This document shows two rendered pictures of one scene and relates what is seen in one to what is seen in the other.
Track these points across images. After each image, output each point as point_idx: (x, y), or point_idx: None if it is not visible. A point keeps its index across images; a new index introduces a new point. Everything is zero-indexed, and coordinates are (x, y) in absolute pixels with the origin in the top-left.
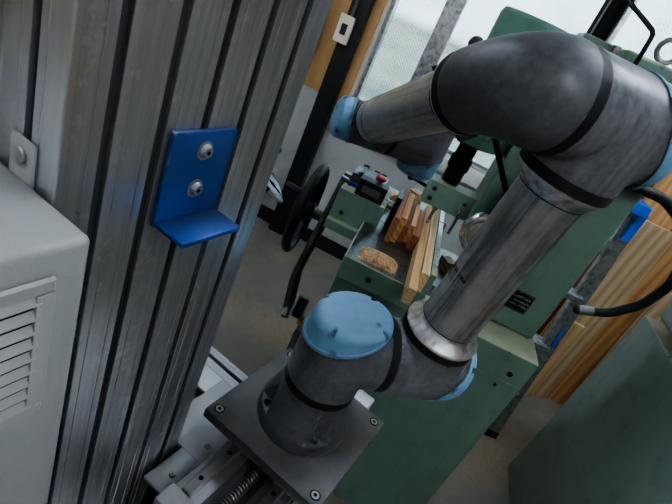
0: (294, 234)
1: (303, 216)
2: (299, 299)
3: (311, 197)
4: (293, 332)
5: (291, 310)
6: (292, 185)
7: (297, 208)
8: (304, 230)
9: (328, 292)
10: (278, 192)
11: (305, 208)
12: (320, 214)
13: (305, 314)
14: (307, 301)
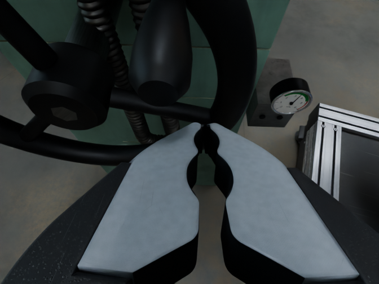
0: (85, 155)
1: (125, 89)
2: (304, 89)
3: (46, 44)
4: (281, 115)
5: (309, 104)
6: (180, 32)
7: (255, 40)
8: (57, 136)
9: (270, 46)
10: (196, 141)
11: (102, 76)
12: (99, 38)
13: (259, 101)
14: (298, 78)
